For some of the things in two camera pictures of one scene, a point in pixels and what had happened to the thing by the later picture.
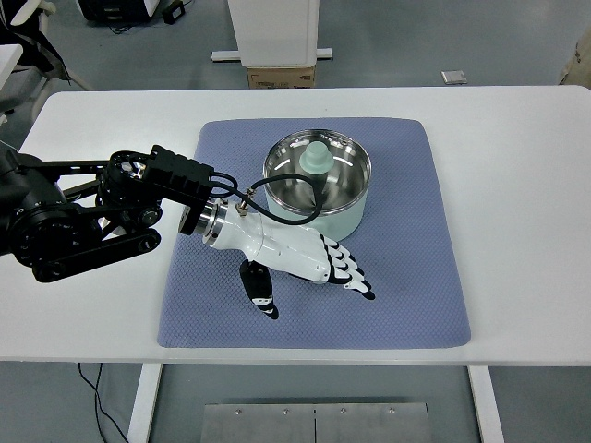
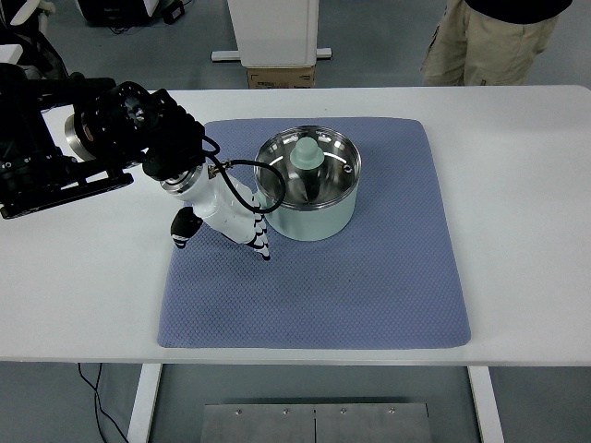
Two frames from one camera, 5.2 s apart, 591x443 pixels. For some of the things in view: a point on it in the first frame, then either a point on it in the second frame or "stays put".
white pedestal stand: [274, 33] stays put
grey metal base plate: [317, 423] stays put
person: [578, 71] to [489, 42]
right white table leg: [486, 404] stays put
